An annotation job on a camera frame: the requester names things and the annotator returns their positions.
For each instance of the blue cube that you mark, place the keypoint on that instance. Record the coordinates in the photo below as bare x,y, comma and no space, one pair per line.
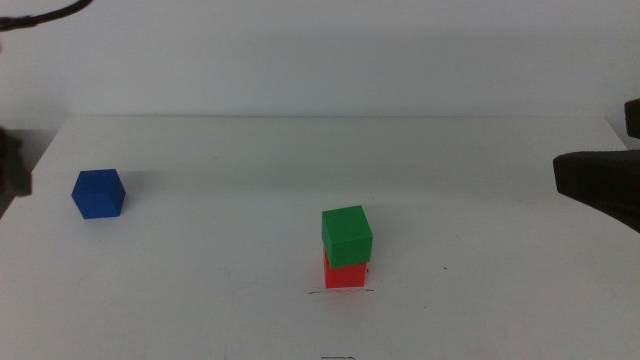
97,195

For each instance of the green cube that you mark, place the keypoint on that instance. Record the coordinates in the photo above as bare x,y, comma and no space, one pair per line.
347,235

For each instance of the red cube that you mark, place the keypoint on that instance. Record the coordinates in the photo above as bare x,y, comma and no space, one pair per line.
345,277

